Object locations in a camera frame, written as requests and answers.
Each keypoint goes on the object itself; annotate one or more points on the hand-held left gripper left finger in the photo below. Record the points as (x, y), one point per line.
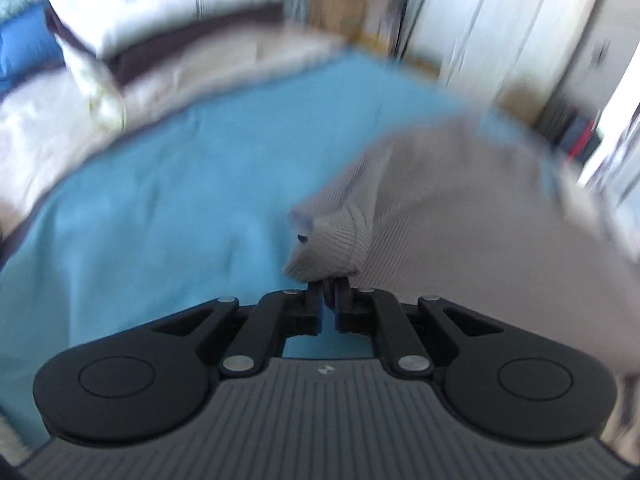
(312, 307)

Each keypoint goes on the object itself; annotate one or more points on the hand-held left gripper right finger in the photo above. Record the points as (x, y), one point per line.
(345, 310)

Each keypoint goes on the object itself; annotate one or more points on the grey waffle-knit garment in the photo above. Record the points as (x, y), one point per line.
(450, 220)

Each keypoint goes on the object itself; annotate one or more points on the blue and white bed sheet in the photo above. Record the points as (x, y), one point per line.
(175, 185)

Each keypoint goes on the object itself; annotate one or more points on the folded dark brown garment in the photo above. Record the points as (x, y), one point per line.
(165, 62)

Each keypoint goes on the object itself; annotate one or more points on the black and red suitcase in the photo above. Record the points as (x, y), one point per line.
(575, 132)

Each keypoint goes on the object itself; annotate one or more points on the folded white green-trimmed garment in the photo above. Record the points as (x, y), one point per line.
(90, 80)

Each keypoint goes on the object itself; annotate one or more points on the white wardrobe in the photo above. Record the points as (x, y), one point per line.
(500, 25)

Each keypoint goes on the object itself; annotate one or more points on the blue pillow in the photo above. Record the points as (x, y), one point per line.
(25, 45)

